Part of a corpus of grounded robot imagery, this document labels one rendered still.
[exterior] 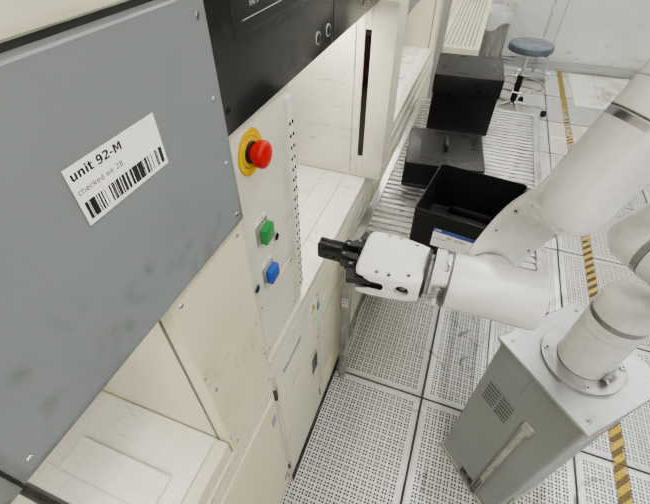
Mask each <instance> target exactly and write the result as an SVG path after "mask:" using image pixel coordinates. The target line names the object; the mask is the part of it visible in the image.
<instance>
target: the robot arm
mask: <svg viewBox="0 0 650 504"><path fill-rule="evenodd" d="M649 184H650V59H649V60H648V61H647V62H646V63H645V65H644V66H643V67H642V68H641V69H640V70H639V71H638V72H637V74H636V75H635V76H634V77H633V78H632V79H631V80H630V82H629V83H628V84H627V85H626V86H625V87H624V88H623V90H622V91H621V92H620V93H619V94H618V95H617V96H616V98H615V99H614V100H613V101H612V102H611V104H609V106H608V107H607V108H606V109H605V110H604V111H603V112H602V113H601V115H600V116H599V117H598V118H597V119H596V120H595V121H594V123H593V124H592V125H591V126H590V127H589V128H588V130H587V131H586V132H585V133H584V134H583V135H582V137H581V138H580V139H579V140H578V141H577V142H576V143H575V145H574V146H573V147H572V148H571V149H570V150H569V152H568V153H567V154H566V155H565V156H564V157H563V159H562V160H561V161H560V162H559V163H558V164H557V166H556V167H555V168H554V169H553V170H552V172H551V173H550V174H549V175H548V176H547V177H546V178H545V179H544V180H543V181H542V182H541V183H540V184H539V185H538V186H537V187H535V188H534V189H532V190H530V191H528V192H526V193H524V194H522V195H520V196H519V197H517V198H516V199H514V200H513V201H512V202H510V203H509V204H508V205H507V206H506V207H505V208H504V209H503V210H502V211H501V212H500V213H499V214H498V215H497V216H496V217H495V218H494V219H493V220H492V221H491V223H490V224H489V225H488V226H487V227H486V229H485V230H484V231H483V232H482V233H481V235H480V236H479V237H478V238H477V239H476V241H475V242H474V243H473V245H472V246H471V247H470V249H469V251H468V252H467V254H466V255H465V254H461V253H457V252H453V251H449V250H444V249H440V248H438V250H437V253H436V255H435V254H433V250H431V249H430V248H429V247H427V246H425V245H422V244H420V243H417V242H414V241H412V240H409V239H406V238H402V237H399V236H396V235H392V234H388V233H383V232H373V233H371V234H370V233H367V232H366V233H364V234H363V235H362V236H361V237H360V239H357V240H354V241H352V240H347V241H345V243H344V242H342V241H338V240H334V239H330V238H326V237H321V238H320V241H319V242H318V256H319V257H321V258H325V259H329V260H333V261H336V262H340V266H342V267H344V269H345V270H346V274H345V281H346V282H347V283H354V287H355V289H356V290H357V291H359V292H362V293H365V294H369V295H374V296H378V297H383V298H389V299H395V300H403V301H417V298H418V297H419V298H421V297H422V294H423V295H426V296H425V301H424V302H426V303H429V304H430V305H431V306H441V307H444V308H448V309H451V310H455V311H459V312H462V313H466V314H470V315H473V316H477V317H481V318H484V319H488V320H491V321H495V322H499V323H502V324H506V325H510V326H513V327H517V328H521V329H524V330H528V331H533V330H535V329H536V328H538V326H539V325H540V324H541V323H542V321H543V319H544V317H545V315H546V312H547V309H548V306H549V302H550V296H551V282H550V279H549V277H548V275H547V274H545V273H541V272H537V271H533V270H529V269H524V268H520V267H518V266H519V265H520V264H521V263H522V262H523V261H524V260H525V259H526V258H528V257H529V256H530V255H531V254H532V253H533V252H534V251H536V250H537V249H538V248H539V247H541V246H542V245H544V244H545V243H547V242H548V241H550V240H552V239H554V238H556V237H558V236H561V235H565V236H570V237H583V236H587V235H590V234H592V233H594V232H596V231H597V230H599V229H600V228H601V227H603V226H604V225H605V224H606V223H608V222H609V221H610V220H611V219H612V218H613V217H614V216H616V215H617V214H618V213H619V212H620V211H621V210H622V209H623V208H624V207H625V206H626V205H627V204H628V203H629V202H631V201H632V200H633V199H634V198H635V197H636V196H637V195H638V194H639V193H640V192H641V191H642V190H643V189H645V188H646V187H647V186H648V185H649ZM607 245H608V247H609V250H610V251H611V253H612V254H613V255H614V256H615V258H617V259H618V260H619V261H620V262H621V263H622V264H624V265H625V266H626V267H627V268H629V269H630V270H631V271H632V272H633V273H635V274H636V275H637V276H638V277H640V278H641V279H642V280H643V281H644V282H646V283H647V284H648V285H646V284H642V283H639V282H635V281H631V280H626V279H616V280H612V281H610V282H608V283H607V284H605V285H604V286H603V287H602V288H601V289H600V290H599V291H598V293H597V294H596V295H595V297H594V298H593V299H592V300H591V302H590V303H589V304H588V306H587V307H586V308H585V310H584V311H583V312H582V313H581V315H580V316H579V317H578V319H577V320H576V321H575V323H574V324H573V325H572V327H570V326H562V327H557V328H554V329H552V330H550V331H549V332H548V333H547V334H546V335H545V336H544V338H543V339H542V342H541V355H542V358H543V360H544V363H545V364H546V366H547V367H548V369H549V370H550V371H551V373H552V374H553V375H554V376H555V377H556V378H557V379H558V380H559V381H561V382H562V383H564V384H565V385H566V386H568V387H570V388H571V389H573V390H575V391H578V392H580V393H582V394H586V395H589V396H595V397H605V396H610V395H613V394H615V393H617V392H618V391H619V390H620V389H621V388H622V387H623V386H624V384H625V382H626V377H627V373H626V368H625V365H624V363H623V361H624V360H625V359H626V358H627V357H628V356H629V355H630V354H631V353H632V352H633V351H634V350H635V349H636V348H637V347H638V346H639V345H640V344H641V343H642V342H643V341H644V340H645V339H646V338H647V337H648V336H650V202H648V203H646V204H645V205H642V206H640V207H638V208H636V209H635V210H633V211H631V212H629V213H627V214H626V215H624V216H622V217H621V218H619V219H617V221H616V222H615V223H614V224H613V225H612V226H611V228H610V229H609V231H608V234H607ZM360 251H361V252H360ZM353 261H354V262H353ZM356 272H357V273H356Z"/></svg>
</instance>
